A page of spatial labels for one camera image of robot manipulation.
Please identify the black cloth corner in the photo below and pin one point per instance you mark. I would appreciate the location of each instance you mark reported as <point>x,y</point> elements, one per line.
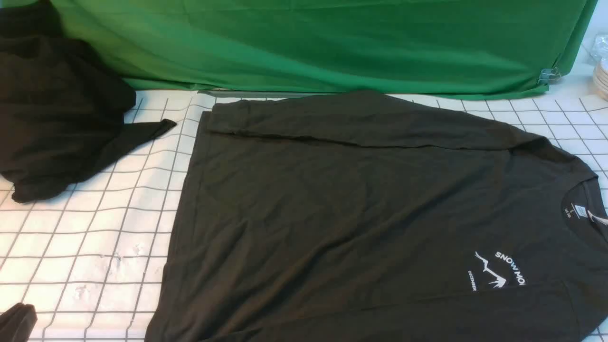
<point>17,323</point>

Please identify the gray long-sleeved shirt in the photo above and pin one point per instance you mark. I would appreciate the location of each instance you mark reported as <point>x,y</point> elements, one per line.
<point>361,217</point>

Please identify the green backdrop cloth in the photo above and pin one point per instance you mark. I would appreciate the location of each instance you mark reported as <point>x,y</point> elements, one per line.
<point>460,49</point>

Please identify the white grid tablecloth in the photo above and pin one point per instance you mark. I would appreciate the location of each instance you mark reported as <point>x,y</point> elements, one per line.
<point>90,260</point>

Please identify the metal binder clip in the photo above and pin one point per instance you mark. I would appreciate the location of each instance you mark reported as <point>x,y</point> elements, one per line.
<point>549,76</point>

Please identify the black cloth pile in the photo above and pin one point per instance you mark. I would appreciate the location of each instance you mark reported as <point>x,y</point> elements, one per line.
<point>61,108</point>

